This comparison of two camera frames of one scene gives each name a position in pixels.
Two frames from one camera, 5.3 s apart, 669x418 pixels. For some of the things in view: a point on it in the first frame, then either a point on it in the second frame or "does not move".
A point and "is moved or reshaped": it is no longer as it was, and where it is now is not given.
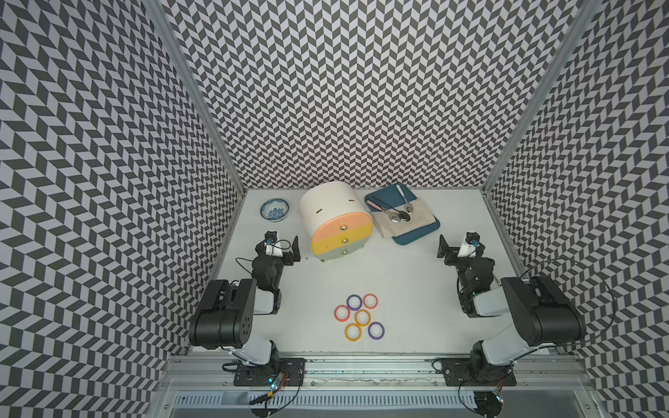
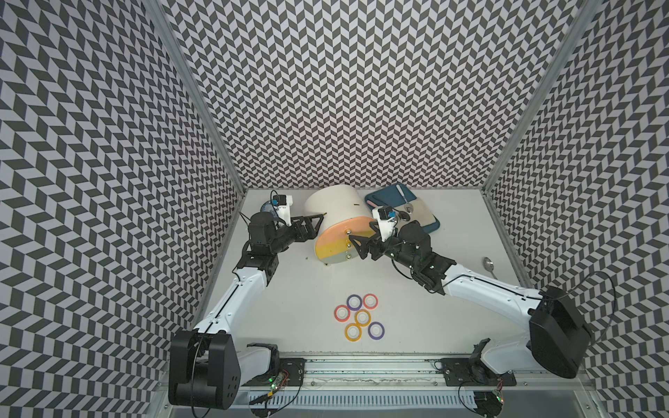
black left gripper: (287, 256) → (311, 232)
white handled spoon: (408, 206) does not move
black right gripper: (451, 252) → (365, 242)
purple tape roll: (375, 330) does not move
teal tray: (398, 193) does not move
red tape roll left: (341, 313) does not move
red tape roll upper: (370, 301) does not move
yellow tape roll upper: (362, 318) does not move
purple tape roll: (354, 302) does not move
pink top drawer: (341, 223) is moved or reshaped
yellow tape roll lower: (353, 332) does not move
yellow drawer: (328, 244) is moved or reshaped
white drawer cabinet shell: (321, 200) is moved or reshaped
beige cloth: (420, 214) does not move
